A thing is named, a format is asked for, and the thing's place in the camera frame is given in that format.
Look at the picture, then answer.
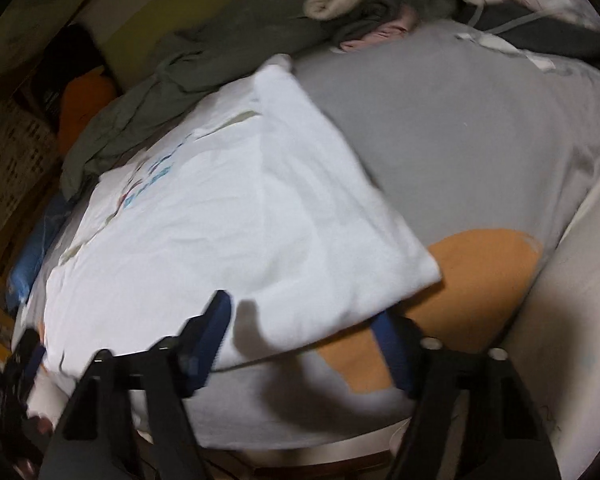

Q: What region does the orange plush cushion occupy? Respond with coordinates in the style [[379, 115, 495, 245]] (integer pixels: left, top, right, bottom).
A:
[[57, 66, 118, 158]]

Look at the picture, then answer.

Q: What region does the grey printed bed sheet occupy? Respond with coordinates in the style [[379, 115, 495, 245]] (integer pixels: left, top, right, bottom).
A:
[[9, 18, 600, 453]]

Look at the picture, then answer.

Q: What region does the grey-green crumpled duvet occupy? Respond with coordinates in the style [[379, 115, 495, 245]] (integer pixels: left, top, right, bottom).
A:
[[59, 0, 456, 201]]

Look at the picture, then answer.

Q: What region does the white printed t-shirt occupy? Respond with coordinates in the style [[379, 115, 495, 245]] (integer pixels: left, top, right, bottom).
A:
[[26, 53, 442, 424]]

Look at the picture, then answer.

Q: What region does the white charging cable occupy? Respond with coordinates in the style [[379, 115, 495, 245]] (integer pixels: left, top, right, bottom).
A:
[[454, 1, 562, 74]]

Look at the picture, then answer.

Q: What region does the person's white pyjama leg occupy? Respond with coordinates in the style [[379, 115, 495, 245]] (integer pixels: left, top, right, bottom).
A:
[[504, 178, 600, 479]]

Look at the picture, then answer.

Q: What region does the blue pillow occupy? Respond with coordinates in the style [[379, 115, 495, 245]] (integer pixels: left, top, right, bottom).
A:
[[5, 193, 71, 315]]

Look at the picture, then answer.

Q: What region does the person's left hand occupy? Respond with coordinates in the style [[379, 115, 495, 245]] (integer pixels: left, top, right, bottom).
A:
[[16, 415, 54, 479]]

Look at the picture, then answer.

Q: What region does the pink folded garment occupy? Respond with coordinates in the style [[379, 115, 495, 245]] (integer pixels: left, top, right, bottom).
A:
[[338, 6, 419, 52]]

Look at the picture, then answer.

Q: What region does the checked floral curtain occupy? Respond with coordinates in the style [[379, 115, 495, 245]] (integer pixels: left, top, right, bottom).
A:
[[0, 98, 62, 271]]

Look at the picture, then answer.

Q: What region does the dark grey folded garment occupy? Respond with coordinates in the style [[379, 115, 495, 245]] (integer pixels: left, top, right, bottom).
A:
[[322, 0, 403, 46]]

